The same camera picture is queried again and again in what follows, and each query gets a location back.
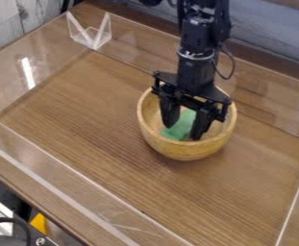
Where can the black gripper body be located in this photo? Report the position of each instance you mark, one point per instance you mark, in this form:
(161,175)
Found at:
(191,86)

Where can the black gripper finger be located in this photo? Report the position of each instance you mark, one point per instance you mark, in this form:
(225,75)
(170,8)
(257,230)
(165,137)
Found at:
(201,124)
(170,110)

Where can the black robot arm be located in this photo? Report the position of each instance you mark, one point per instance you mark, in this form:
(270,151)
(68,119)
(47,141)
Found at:
(205,26)

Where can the clear acrylic tray wall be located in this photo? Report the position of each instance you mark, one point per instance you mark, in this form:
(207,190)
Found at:
(78,204)

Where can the brown wooden bowl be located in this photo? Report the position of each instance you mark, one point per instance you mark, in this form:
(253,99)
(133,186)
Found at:
(182,149)

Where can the green rectangular block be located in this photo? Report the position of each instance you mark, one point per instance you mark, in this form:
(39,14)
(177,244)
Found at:
(179,131)

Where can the clear acrylic corner bracket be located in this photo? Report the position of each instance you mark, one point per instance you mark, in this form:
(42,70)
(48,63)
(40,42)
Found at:
(90,37)

